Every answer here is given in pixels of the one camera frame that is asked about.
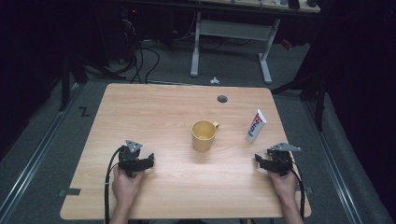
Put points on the yellow cup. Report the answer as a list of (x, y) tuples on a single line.
[(204, 137)]

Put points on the metal floor rail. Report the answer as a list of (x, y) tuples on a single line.
[(334, 168), (31, 149)]

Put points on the grey tape strip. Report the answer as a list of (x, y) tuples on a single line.
[(70, 192), (308, 190)]

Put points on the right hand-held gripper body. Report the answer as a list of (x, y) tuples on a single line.
[(280, 161)]

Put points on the small white floor object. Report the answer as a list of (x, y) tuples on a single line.
[(214, 81)]

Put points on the dark computer tower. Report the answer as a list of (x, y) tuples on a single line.
[(129, 31)]

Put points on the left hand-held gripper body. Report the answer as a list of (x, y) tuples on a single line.
[(130, 161)]

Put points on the person's left hand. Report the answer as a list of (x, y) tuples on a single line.
[(126, 188)]

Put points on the black metal stand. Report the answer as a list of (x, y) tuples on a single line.
[(320, 102), (64, 84)]

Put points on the small red object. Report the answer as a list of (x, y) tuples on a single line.
[(287, 44)]

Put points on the person's right hand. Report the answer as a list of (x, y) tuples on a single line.
[(285, 186)]

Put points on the white toothpaste tube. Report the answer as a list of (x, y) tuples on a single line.
[(256, 127)]

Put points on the grey metal desk frame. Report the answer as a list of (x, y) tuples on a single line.
[(232, 31)]

